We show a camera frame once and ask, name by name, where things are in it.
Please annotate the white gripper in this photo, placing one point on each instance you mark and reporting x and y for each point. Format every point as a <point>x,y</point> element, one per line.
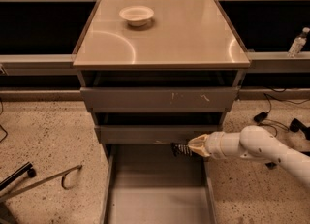
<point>215,144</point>

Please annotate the black rxbar chocolate bar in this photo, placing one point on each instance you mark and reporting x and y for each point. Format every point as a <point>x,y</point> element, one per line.
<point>181,149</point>

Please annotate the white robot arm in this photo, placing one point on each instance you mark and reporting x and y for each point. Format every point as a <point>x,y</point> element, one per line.
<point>253,143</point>

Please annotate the bottom grey drawer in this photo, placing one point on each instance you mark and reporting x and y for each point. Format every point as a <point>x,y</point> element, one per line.
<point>147,184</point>

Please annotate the grey drawer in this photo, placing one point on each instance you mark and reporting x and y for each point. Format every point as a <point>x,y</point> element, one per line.
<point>152,128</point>
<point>159,91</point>
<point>147,184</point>

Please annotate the grey drawer cabinet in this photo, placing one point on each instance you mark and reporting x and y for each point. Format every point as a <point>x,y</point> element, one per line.
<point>182,35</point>

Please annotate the top grey drawer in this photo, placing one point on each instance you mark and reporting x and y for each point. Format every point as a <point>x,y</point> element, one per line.
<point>159,91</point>

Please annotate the middle grey drawer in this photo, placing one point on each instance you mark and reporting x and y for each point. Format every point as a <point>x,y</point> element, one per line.
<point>152,128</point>

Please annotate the black office chair base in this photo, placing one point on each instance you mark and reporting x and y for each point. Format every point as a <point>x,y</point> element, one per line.
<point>295,126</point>

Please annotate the white paper bowl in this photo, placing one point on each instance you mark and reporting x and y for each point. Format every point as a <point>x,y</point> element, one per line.
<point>136,16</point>

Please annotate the clear plastic water bottle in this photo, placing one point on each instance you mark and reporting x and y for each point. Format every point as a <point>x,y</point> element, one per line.
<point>298,43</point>

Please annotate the metal chair leg frame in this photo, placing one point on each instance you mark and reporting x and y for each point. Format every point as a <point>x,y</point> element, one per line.
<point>27,171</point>

